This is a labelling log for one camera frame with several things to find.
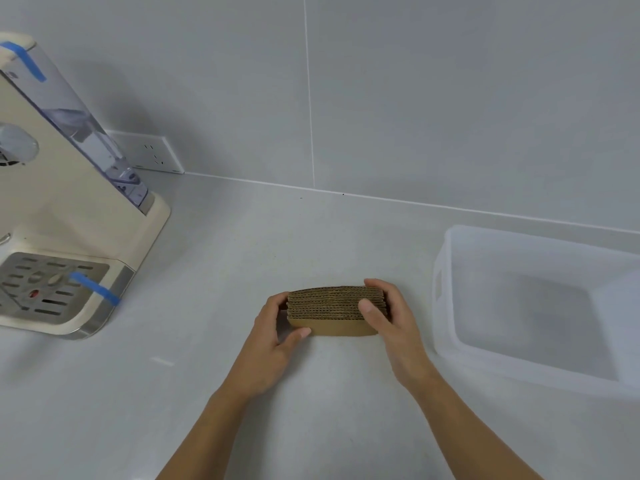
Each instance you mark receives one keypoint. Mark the person's left hand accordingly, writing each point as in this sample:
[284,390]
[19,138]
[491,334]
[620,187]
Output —
[262,349]

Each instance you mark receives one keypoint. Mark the person's right hand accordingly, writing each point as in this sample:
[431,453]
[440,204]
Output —
[402,339]

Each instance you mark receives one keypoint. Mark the person's right thumb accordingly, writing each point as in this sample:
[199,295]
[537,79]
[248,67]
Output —
[374,314]

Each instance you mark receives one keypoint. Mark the person's left thumb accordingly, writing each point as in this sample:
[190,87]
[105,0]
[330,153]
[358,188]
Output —
[292,339]

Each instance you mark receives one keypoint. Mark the stack of brown cardboard sleeves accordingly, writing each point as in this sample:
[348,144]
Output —
[334,309]

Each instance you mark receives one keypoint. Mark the person's left forearm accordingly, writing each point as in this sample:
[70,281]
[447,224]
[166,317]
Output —
[197,437]

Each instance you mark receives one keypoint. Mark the person's right forearm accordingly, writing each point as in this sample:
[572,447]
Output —
[475,429]

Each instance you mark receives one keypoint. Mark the clear plastic storage bin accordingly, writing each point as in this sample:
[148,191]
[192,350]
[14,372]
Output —
[537,309]

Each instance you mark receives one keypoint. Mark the blue tape strip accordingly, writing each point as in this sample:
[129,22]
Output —
[95,288]
[25,58]

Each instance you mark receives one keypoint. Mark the metal drip tray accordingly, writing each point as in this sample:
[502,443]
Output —
[47,284]

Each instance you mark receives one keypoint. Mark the cream water dispenser machine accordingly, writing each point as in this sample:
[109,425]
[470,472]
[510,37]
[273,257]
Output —
[60,204]

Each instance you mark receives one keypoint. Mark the clear water tank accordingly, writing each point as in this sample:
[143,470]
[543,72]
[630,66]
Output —
[87,124]

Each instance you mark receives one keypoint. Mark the white wall power socket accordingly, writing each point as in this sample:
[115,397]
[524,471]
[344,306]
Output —
[150,152]

